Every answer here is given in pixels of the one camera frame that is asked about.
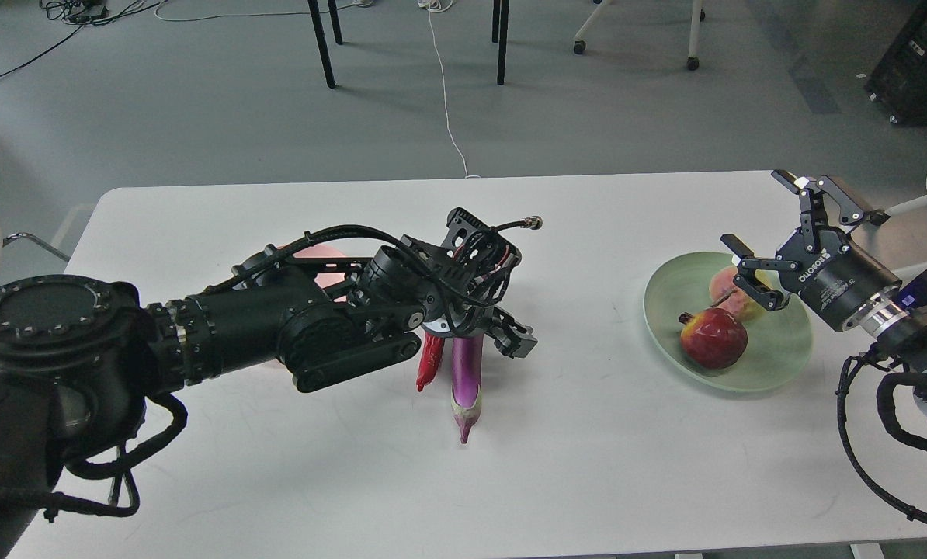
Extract yellow green peach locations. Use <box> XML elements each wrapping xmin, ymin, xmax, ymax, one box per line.
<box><xmin>708</xmin><ymin>265</ymin><xmax>766</xmax><ymax>323</ymax></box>

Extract red chili pepper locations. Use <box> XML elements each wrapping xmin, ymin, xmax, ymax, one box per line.
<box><xmin>416</xmin><ymin>332</ymin><xmax>445</xmax><ymax>392</ymax></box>

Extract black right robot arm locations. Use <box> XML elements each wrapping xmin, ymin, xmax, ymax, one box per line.
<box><xmin>722</xmin><ymin>170</ymin><xmax>927</xmax><ymax>524</ymax></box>

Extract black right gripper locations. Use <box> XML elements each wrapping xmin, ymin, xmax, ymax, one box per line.
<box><xmin>721</xmin><ymin>169</ymin><xmax>901</xmax><ymax>332</ymax></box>

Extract pink plate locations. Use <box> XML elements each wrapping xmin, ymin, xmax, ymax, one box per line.
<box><xmin>273</xmin><ymin>242</ymin><xmax>363</xmax><ymax>373</ymax></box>

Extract white floor cable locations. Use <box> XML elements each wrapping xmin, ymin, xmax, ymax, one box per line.
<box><xmin>417</xmin><ymin>0</ymin><xmax>481</xmax><ymax>179</ymax></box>

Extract black table legs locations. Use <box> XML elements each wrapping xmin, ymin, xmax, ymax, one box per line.
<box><xmin>307</xmin><ymin>1</ymin><xmax>511</xmax><ymax>89</ymax></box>

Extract black equipment case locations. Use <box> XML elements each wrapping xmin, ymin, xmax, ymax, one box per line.
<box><xmin>865</xmin><ymin>1</ymin><xmax>927</xmax><ymax>125</ymax></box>

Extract light green plate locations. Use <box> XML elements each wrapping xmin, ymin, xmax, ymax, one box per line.
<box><xmin>642</xmin><ymin>252</ymin><xmax>814</xmax><ymax>393</ymax></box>

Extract purple eggplant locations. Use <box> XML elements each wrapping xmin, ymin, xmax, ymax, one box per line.
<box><xmin>450</xmin><ymin>334</ymin><xmax>484</xmax><ymax>443</ymax></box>

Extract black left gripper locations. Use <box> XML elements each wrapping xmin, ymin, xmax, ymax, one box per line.
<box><xmin>422</xmin><ymin>307</ymin><xmax>538</xmax><ymax>359</ymax></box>

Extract white rolling chair base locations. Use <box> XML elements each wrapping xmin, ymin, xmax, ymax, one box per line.
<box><xmin>571</xmin><ymin>1</ymin><xmax>706</xmax><ymax>73</ymax></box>

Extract red pomegranate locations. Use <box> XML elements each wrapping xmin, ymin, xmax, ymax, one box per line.
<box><xmin>677</xmin><ymin>307</ymin><xmax>748</xmax><ymax>370</ymax></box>

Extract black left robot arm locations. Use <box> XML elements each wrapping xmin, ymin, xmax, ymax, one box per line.
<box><xmin>0</xmin><ymin>208</ymin><xmax>542</xmax><ymax>558</ymax></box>

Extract black floor cables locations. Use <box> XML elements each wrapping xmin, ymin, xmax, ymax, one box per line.
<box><xmin>0</xmin><ymin>0</ymin><xmax>161</xmax><ymax>94</ymax></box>

